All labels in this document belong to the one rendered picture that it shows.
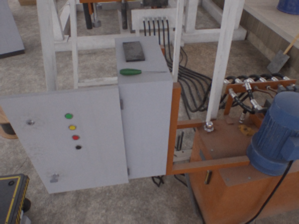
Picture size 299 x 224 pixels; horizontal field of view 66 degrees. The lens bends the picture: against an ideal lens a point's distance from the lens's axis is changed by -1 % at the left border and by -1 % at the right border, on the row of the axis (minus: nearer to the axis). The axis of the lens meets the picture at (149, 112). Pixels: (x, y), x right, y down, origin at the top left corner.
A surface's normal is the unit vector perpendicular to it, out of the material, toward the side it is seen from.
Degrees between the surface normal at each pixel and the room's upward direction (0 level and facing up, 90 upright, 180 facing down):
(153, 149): 90
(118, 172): 90
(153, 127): 90
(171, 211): 0
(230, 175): 0
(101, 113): 90
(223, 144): 0
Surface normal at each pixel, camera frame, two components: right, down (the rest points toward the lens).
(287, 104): 0.00, -0.75
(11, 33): 0.49, 0.58
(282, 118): -0.77, 0.42
